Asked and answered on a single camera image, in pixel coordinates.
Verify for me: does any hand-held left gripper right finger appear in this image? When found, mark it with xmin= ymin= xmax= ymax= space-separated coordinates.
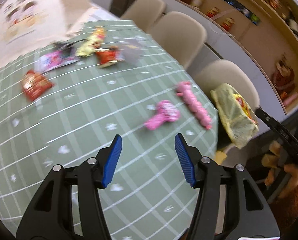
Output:
xmin=174 ymin=133 xmax=280 ymax=240

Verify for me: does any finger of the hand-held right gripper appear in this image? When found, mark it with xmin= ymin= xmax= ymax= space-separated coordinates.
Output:
xmin=255 ymin=107 xmax=289 ymax=143

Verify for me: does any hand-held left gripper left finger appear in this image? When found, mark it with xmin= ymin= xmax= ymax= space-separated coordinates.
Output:
xmin=15 ymin=134 xmax=123 ymax=240

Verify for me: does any black waste bin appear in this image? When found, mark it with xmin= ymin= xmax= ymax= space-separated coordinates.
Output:
xmin=217 ymin=120 xmax=235 ymax=153

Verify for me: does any pink toy packet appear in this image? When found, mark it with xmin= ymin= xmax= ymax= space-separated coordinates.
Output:
xmin=143 ymin=100 xmax=181 ymax=131

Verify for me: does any dark red striped packet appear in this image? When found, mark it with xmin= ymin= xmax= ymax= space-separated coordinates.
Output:
xmin=96 ymin=45 xmax=126 ymax=68

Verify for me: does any pink purple snack packet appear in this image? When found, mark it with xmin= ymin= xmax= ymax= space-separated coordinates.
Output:
xmin=39 ymin=50 xmax=80 ymax=73

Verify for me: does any yellow red snack packet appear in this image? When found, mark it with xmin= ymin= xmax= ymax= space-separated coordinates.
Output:
xmin=75 ymin=27 xmax=106 ymax=57

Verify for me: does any dark snack packet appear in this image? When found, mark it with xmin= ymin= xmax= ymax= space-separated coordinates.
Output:
xmin=53 ymin=41 xmax=76 ymax=53

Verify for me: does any person's right hand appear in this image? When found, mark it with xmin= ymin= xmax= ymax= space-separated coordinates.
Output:
xmin=261 ymin=141 xmax=298 ymax=203

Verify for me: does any yellow cushion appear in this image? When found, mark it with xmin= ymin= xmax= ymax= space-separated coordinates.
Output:
xmin=215 ymin=151 xmax=227 ymax=164

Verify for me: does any green checked tablecloth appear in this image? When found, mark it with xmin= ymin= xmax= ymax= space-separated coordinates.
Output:
xmin=0 ymin=19 xmax=219 ymax=240

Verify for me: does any large brown pearl flower bag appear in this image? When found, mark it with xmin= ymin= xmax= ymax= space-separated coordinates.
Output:
xmin=271 ymin=55 xmax=297 ymax=93

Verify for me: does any pink caterpillar toy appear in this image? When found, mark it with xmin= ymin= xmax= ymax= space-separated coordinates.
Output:
xmin=176 ymin=81 xmax=212 ymax=130

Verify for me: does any beige chair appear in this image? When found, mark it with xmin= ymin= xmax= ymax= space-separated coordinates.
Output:
xmin=151 ymin=11 xmax=207 ymax=68
xmin=192 ymin=60 xmax=260 ymax=155
xmin=120 ymin=0 xmax=167 ymax=34

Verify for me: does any panda bottle holder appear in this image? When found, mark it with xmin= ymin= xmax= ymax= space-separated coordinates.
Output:
xmin=285 ymin=12 xmax=298 ymax=39

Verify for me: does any red fortune god figurine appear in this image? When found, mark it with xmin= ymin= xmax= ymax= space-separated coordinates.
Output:
xmin=266 ymin=0 xmax=284 ymax=10

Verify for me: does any cream cartoon print food cover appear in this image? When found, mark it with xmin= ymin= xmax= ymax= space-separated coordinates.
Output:
xmin=0 ymin=0 xmax=99 ymax=72

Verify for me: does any beige wall shelf cabinet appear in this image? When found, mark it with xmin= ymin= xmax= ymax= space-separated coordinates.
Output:
xmin=149 ymin=0 xmax=298 ymax=120

